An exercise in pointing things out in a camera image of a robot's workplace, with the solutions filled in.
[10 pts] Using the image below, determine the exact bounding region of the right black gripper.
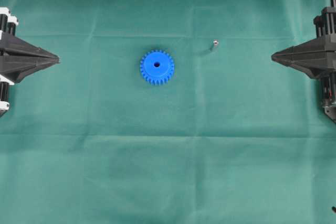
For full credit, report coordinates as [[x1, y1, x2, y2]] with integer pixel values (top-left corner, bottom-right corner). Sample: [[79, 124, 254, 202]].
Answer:
[[271, 6, 335, 122]]

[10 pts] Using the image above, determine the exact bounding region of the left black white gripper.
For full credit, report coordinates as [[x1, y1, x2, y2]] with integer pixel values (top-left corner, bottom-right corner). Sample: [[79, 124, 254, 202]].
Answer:
[[1, 7, 59, 116]]

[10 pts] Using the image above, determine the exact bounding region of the grey metal shaft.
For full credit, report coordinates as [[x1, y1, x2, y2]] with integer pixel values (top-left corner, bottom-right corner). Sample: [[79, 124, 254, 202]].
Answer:
[[209, 39, 219, 52]]

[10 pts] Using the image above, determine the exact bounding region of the blue plastic gear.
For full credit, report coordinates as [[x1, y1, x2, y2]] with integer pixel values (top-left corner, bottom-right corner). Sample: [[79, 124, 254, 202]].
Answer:
[[140, 50, 175, 86]]

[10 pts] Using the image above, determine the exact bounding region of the green table cloth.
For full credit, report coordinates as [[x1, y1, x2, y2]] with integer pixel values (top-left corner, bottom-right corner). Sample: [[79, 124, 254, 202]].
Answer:
[[1, 0, 335, 223]]

